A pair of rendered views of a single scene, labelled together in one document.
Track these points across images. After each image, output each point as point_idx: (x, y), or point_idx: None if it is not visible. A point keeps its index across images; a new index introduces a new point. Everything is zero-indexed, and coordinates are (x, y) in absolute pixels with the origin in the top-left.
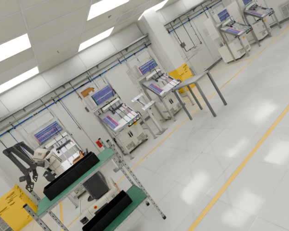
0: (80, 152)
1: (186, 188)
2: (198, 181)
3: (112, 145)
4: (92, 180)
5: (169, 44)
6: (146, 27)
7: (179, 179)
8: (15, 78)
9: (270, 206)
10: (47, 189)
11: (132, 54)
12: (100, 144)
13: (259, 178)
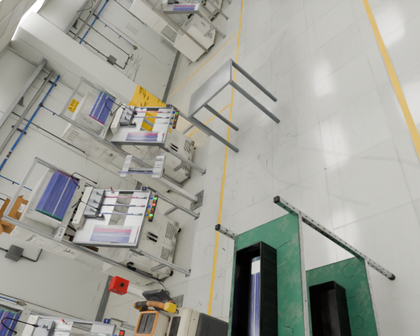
0: (152, 302)
1: (369, 221)
2: (377, 198)
3: (288, 203)
4: (211, 333)
5: (97, 63)
6: (36, 48)
7: (339, 221)
8: None
9: None
10: None
11: (37, 107)
12: (123, 285)
13: None
